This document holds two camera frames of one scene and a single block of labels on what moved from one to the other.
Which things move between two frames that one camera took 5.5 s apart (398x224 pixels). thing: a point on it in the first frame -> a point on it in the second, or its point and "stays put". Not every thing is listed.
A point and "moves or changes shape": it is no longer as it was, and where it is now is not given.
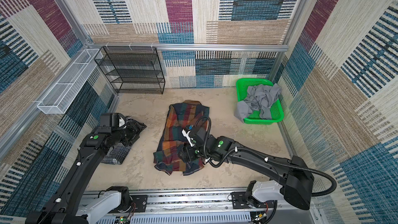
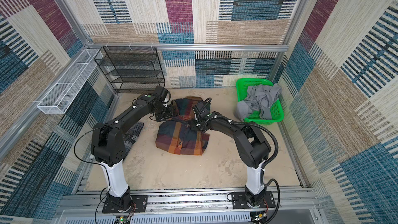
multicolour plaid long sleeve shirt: (179, 115) moves or changes shape
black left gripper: (135, 129) -> (171, 112)
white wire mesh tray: (59, 99) stays put
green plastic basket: (242, 85) stays put
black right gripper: (186, 152) -> (193, 125)
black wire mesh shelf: (133, 70) stays put
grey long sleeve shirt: (259, 98) stays put
